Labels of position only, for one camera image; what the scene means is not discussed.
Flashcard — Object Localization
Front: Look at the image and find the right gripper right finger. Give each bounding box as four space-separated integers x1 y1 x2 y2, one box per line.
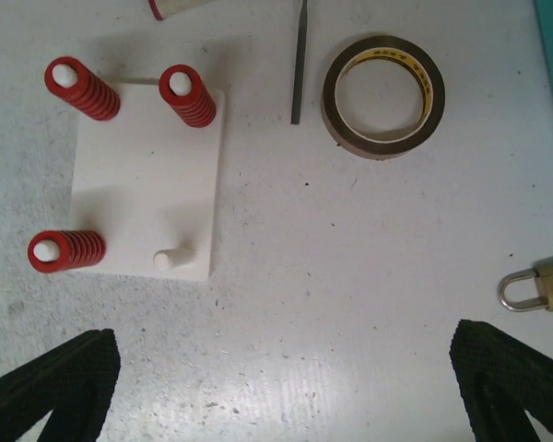
450 320 553 441

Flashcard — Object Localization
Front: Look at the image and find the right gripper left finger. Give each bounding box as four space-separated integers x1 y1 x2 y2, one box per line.
0 329 120 441

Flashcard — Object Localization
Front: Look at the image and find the large red spring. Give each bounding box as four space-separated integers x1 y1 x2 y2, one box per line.
159 64 217 129
27 230 106 273
44 56 121 121

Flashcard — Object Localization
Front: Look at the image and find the black yellow file tool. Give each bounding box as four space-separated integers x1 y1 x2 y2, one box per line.
290 0 308 125

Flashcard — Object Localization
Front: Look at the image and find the brown tape roll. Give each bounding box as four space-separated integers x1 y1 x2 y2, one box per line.
321 34 446 160

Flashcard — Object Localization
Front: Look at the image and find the brass padlock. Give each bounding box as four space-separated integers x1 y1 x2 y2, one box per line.
497 261 553 313

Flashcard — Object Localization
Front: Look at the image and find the white peg board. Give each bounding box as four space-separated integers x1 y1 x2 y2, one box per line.
69 82 226 281

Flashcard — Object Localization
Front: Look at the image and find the white work glove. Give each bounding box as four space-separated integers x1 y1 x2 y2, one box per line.
147 0 212 21

